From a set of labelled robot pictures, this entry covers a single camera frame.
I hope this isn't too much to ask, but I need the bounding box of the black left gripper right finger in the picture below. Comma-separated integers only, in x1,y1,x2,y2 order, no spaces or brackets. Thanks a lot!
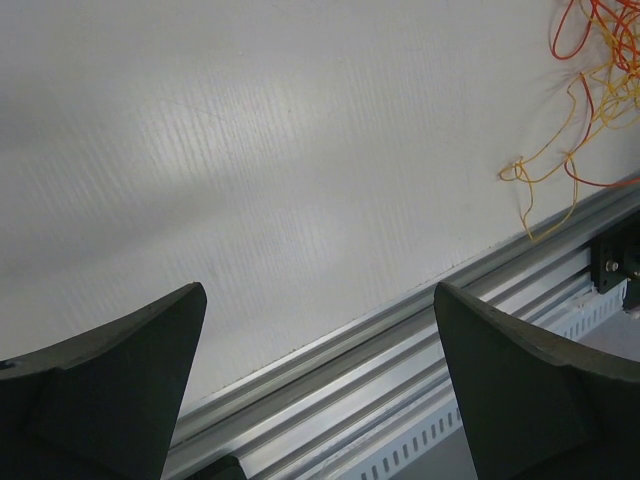
434,282,639,479

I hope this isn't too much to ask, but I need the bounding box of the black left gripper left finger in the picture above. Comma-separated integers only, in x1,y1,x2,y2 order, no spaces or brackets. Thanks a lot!
1,282,207,479

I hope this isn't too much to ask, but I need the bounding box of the yellow cable tangle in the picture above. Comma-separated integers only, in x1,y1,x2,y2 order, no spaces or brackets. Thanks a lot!
497,0,640,244

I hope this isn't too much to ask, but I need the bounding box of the orange cable tangle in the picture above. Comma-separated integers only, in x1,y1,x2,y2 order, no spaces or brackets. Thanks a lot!
551,0,640,189

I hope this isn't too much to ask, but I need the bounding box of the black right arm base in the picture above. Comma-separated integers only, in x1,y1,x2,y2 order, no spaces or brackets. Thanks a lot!
186,455,247,480

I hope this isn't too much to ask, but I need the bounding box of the white slotted cable duct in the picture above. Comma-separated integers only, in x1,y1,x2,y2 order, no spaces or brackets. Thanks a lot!
334,282,639,479

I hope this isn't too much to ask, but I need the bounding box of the aluminium table frame rail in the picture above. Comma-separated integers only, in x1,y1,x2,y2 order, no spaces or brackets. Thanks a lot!
163,186,639,479

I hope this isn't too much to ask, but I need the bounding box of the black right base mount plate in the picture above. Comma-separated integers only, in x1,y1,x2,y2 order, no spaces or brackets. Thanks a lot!
590,211,640,314

